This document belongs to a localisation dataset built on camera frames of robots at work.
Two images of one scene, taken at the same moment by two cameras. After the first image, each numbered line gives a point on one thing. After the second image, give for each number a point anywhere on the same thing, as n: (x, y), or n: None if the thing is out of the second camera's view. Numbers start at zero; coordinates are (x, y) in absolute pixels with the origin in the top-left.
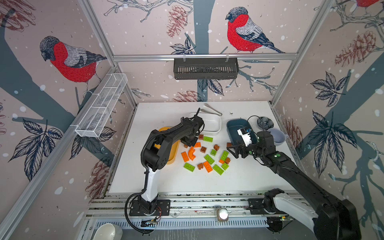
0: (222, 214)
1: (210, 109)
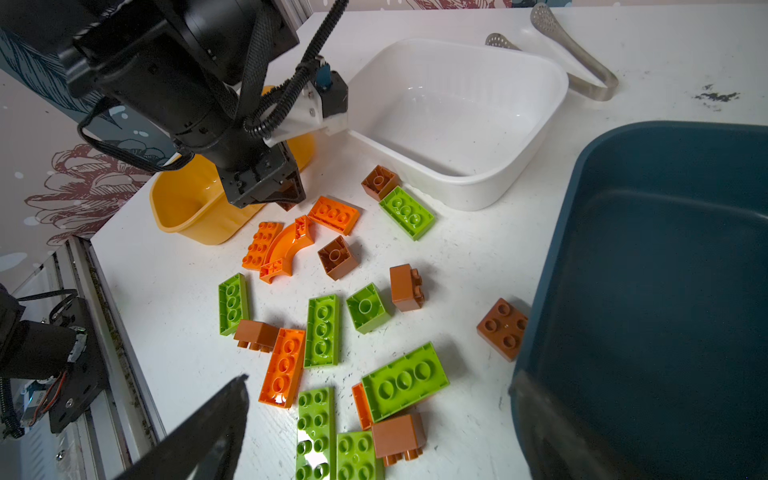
0: None
1: (545, 20)
